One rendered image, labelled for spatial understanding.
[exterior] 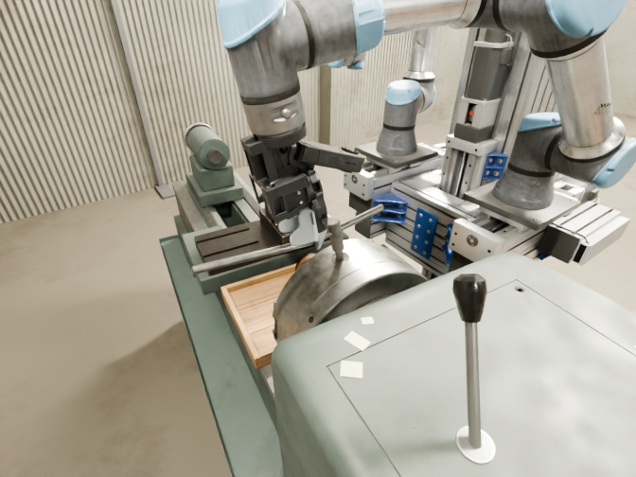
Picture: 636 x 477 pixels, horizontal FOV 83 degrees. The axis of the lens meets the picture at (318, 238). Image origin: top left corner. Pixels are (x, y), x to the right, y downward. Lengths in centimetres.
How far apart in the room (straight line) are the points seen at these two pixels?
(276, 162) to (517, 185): 75
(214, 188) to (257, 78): 128
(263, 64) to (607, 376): 53
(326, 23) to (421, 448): 46
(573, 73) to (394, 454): 67
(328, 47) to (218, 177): 127
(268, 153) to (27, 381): 215
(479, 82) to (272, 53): 89
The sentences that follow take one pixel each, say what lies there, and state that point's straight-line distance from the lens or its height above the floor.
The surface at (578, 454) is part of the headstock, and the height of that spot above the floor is 125.
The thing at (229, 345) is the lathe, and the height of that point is 54.
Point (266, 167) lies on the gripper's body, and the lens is 49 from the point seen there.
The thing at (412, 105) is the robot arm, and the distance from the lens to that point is 135.
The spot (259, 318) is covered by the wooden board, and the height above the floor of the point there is 89.
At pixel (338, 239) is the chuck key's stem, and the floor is 128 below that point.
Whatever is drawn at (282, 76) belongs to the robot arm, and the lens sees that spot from 45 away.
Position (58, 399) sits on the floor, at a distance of 231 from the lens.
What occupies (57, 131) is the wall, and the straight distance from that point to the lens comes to 395.
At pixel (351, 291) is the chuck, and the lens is 60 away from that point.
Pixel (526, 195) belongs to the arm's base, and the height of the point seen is 120.
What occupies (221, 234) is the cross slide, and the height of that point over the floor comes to 97.
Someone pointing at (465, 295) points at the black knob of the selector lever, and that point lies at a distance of 37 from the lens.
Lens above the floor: 162
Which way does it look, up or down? 33 degrees down
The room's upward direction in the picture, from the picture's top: straight up
